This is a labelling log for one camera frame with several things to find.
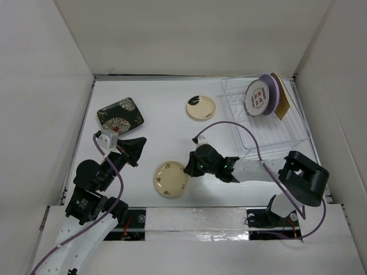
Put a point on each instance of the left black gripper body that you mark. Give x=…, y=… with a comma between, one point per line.
x=110, y=177

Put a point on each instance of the white plate with red characters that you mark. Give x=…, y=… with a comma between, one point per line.
x=256, y=98

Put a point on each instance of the cream plate with black patch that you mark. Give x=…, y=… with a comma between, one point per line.
x=201, y=107

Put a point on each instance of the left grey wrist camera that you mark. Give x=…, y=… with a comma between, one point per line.
x=107, y=139

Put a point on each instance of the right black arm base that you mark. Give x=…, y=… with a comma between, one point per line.
x=268, y=226

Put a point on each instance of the lilac round plate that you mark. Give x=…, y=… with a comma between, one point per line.
x=274, y=93

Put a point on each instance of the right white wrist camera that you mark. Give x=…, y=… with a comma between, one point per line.
x=200, y=140

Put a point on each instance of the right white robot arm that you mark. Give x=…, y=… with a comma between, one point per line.
x=302, y=182

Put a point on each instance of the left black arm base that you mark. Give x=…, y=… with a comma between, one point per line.
x=133, y=228

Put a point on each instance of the black floral rectangular plate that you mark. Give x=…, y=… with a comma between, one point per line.
x=121, y=117

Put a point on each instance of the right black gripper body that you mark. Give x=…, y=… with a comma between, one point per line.
x=198, y=168

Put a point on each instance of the cream plate with small flowers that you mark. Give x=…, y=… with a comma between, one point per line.
x=169, y=179

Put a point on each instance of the white wire dish rack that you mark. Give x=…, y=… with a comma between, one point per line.
x=272, y=134

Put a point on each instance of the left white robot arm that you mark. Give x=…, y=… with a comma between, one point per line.
x=95, y=207

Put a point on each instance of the woven bamboo tray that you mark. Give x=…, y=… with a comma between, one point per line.
x=284, y=104

